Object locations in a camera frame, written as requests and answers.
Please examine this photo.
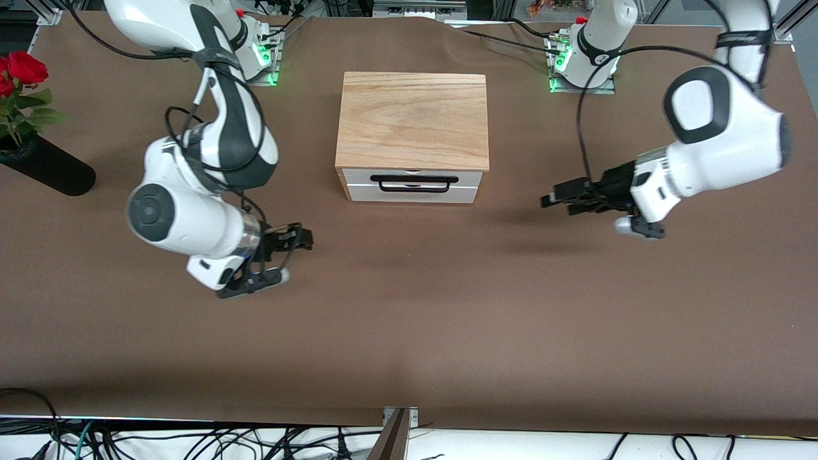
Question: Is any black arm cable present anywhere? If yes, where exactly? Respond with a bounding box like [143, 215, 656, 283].
[61, 0, 269, 224]
[576, 45, 761, 183]

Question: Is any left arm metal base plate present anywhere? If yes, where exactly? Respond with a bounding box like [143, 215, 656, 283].
[546, 32, 617, 95]

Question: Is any red artificial rose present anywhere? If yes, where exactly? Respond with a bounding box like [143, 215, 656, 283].
[0, 51, 68, 151]

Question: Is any light wooden drawer cabinet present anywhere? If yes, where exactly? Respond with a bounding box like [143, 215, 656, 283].
[334, 72, 491, 204]

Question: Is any black cable on mat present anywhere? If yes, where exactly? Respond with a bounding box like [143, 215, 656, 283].
[457, 18, 557, 55]

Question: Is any wooden drawer with white front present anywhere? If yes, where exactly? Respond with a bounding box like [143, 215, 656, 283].
[342, 169, 484, 188]

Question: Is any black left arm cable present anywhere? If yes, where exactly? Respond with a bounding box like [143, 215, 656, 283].
[576, 45, 761, 183]

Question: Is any brown table mat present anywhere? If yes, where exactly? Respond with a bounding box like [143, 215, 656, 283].
[0, 16, 818, 436]

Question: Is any teal floor cable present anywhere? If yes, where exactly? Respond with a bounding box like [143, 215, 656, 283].
[73, 420, 95, 460]

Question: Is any handleless white drawer front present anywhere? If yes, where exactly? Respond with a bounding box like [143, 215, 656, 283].
[347, 187, 481, 204]

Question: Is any black cylindrical vase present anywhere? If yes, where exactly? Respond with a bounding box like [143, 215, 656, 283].
[0, 131, 96, 197]

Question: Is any looped black floor cable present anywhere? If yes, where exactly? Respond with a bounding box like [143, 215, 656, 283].
[0, 387, 61, 460]

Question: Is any black metal drawer handle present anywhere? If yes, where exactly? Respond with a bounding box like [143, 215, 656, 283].
[371, 174, 459, 193]

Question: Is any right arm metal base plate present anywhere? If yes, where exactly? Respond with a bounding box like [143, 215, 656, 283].
[243, 18, 285, 87]

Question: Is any dark metal beam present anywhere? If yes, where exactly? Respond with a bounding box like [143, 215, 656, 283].
[367, 409, 410, 460]

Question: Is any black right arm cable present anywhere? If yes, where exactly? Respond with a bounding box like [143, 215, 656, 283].
[61, 0, 269, 224]

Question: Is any aluminium frame profile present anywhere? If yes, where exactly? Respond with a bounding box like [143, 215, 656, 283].
[770, 0, 818, 44]
[26, 0, 65, 26]

